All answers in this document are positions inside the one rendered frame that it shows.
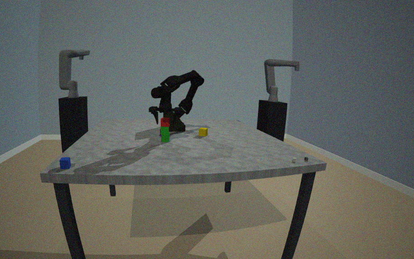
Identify blue cube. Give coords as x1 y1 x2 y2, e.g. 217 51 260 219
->
59 157 71 169

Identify green block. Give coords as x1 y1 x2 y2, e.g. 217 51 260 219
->
161 126 169 134
161 134 169 142

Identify red block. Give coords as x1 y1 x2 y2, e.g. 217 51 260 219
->
161 117 170 127

